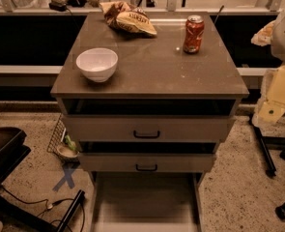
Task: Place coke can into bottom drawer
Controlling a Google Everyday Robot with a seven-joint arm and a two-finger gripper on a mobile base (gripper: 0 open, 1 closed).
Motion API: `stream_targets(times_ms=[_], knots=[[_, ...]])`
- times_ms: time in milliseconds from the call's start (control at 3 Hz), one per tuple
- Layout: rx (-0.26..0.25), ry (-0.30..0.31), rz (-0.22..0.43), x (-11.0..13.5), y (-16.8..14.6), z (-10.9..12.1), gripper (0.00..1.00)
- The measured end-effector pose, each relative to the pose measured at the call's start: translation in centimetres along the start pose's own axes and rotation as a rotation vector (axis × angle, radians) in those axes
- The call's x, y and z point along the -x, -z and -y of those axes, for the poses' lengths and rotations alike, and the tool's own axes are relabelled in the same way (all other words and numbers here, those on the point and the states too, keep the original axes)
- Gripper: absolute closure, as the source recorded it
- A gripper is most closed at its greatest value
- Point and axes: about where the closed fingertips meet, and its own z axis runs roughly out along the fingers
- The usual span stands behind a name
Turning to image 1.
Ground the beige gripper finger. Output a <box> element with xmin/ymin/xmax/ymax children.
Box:
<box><xmin>257</xmin><ymin>65</ymin><xmax>285</xmax><ymax>123</ymax></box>

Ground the white bowl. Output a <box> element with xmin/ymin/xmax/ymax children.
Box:
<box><xmin>75</xmin><ymin>48</ymin><xmax>118</xmax><ymax>82</ymax></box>

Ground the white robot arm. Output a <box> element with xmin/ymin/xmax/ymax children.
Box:
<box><xmin>251</xmin><ymin>8</ymin><xmax>285</xmax><ymax>125</ymax></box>

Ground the top drawer with handle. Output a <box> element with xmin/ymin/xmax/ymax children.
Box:
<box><xmin>63</xmin><ymin>115</ymin><xmax>235</xmax><ymax>142</ymax></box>

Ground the black cable on floor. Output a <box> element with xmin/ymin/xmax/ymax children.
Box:
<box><xmin>0</xmin><ymin>184</ymin><xmax>86</xmax><ymax>232</ymax></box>

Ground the grey drawer cabinet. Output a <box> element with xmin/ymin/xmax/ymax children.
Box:
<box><xmin>50</xmin><ymin>11</ymin><xmax>250</xmax><ymax>176</ymax></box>

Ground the wire basket on floor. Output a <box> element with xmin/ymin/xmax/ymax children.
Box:
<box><xmin>47</xmin><ymin>116</ymin><xmax>66</xmax><ymax>153</ymax></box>

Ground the brown chip bag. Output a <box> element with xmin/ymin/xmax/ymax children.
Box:
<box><xmin>100</xmin><ymin>1</ymin><xmax>157</xmax><ymax>36</ymax></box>

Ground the black metal floor bar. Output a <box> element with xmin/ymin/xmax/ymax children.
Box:
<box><xmin>249</xmin><ymin>115</ymin><xmax>276</xmax><ymax>178</ymax></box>

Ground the red coke can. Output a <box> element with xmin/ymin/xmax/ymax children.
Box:
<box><xmin>183</xmin><ymin>14</ymin><xmax>205</xmax><ymax>54</ymax></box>

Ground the small bowl on floor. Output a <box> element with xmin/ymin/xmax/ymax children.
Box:
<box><xmin>56</xmin><ymin>145</ymin><xmax>77</xmax><ymax>161</ymax></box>

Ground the black power adapter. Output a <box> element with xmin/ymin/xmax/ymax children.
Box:
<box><xmin>49</xmin><ymin>1</ymin><xmax>67</xmax><ymax>12</ymax></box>

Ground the black tray cart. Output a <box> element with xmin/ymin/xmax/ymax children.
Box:
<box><xmin>0</xmin><ymin>127</ymin><xmax>31</xmax><ymax>184</ymax></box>

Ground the black stand leg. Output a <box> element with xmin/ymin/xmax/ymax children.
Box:
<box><xmin>56</xmin><ymin>190</ymin><xmax>85</xmax><ymax>232</ymax></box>

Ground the middle drawer with handle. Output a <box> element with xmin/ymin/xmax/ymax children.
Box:
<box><xmin>78</xmin><ymin>153</ymin><xmax>215</xmax><ymax>173</ymax></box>

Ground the green object on floor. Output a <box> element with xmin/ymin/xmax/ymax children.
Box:
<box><xmin>65</xmin><ymin>134</ymin><xmax>77</xmax><ymax>151</ymax></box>

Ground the drawer with handle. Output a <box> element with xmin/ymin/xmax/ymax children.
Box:
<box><xmin>78</xmin><ymin>153</ymin><xmax>215</xmax><ymax>173</ymax></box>
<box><xmin>63</xmin><ymin>115</ymin><xmax>235</xmax><ymax>142</ymax></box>

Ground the blue tape cross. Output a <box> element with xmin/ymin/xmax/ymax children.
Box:
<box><xmin>52</xmin><ymin>162</ymin><xmax>79</xmax><ymax>191</ymax></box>

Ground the open bottom drawer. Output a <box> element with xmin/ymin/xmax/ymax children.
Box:
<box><xmin>90</xmin><ymin>173</ymin><xmax>203</xmax><ymax>232</ymax></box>

